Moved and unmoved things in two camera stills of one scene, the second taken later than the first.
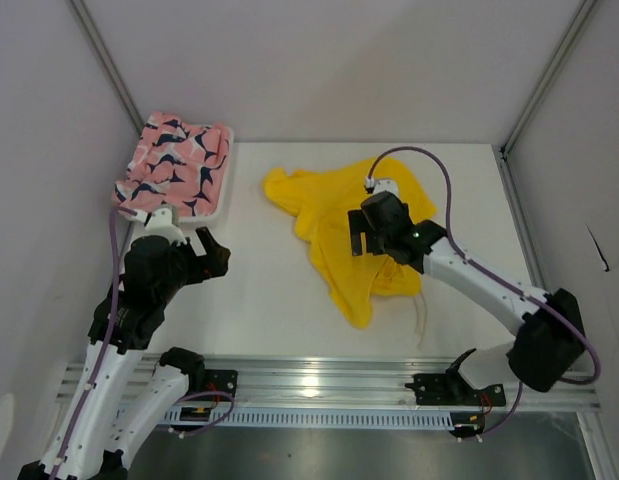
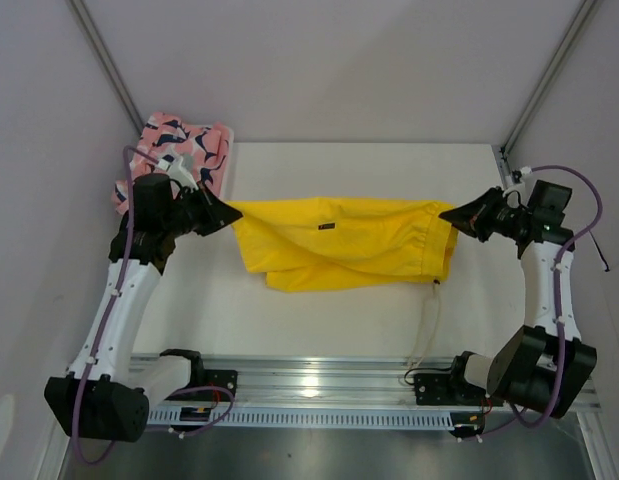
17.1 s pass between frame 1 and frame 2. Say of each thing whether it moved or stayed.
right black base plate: stayed
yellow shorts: moved
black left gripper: moved
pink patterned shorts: stayed
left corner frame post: stayed
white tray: stayed
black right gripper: moved
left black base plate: stayed
